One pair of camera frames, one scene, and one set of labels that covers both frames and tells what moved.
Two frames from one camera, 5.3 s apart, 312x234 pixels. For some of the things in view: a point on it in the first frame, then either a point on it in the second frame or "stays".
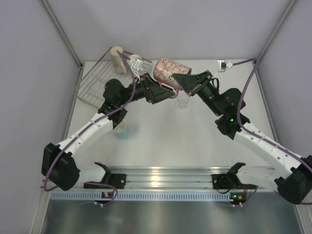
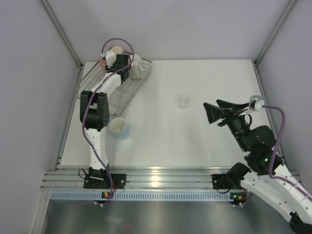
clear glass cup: x=183 y=101 stays
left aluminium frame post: x=62 y=32 stays
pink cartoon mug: x=164 y=70 -> x=103 y=63
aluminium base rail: x=154 y=177 stays
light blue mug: x=121 y=130 stays
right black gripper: x=187 y=82 -> x=214 y=113
